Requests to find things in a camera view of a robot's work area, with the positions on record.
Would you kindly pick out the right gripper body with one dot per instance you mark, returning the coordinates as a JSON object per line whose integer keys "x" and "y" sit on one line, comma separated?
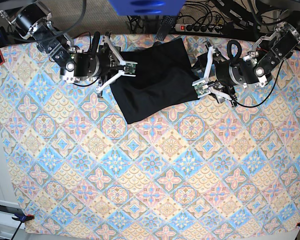
{"x": 100, "y": 65}

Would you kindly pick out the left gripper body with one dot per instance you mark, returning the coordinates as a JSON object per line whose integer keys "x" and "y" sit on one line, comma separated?
{"x": 223, "y": 73}

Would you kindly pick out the black T-shirt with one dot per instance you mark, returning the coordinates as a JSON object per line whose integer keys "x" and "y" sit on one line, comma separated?
{"x": 163, "y": 78}

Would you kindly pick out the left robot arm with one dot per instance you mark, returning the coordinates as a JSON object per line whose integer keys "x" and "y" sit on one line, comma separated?
{"x": 253, "y": 70}

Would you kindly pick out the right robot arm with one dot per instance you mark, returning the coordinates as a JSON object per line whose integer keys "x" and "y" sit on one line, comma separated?
{"x": 31, "y": 20}

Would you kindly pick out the white power strip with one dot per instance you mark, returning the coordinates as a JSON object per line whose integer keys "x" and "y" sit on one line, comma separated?
{"x": 197, "y": 28}

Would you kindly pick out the black remote control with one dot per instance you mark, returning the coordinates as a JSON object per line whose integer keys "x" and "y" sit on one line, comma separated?
{"x": 166, "y": 26}

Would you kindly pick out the patterned tablecloth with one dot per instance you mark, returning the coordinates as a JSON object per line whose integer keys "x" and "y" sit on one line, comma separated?
{"x": 197, "y": 170}

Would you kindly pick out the bottom left blue clamp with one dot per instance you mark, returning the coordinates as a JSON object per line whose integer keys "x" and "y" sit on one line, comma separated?
{"x": 21, "y": 218}

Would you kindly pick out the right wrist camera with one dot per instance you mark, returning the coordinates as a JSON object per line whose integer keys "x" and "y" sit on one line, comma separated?
{"x": 130, "y": 68}

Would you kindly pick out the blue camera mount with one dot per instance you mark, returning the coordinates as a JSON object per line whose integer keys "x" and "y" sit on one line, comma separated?
{"x": 147, "y": 7}

